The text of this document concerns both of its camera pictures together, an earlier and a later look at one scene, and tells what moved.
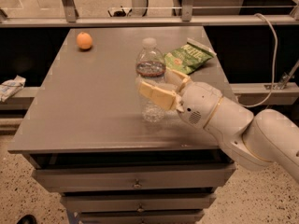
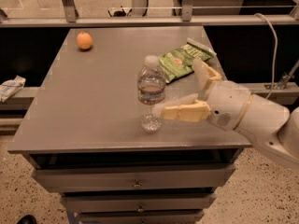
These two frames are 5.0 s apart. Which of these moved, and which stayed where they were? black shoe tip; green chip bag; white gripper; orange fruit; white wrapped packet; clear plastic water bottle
Moved: clear plastic water bottle; white gripper
Stayed: orange fruit; black shoe tip; green chip bag; white wrapped packet
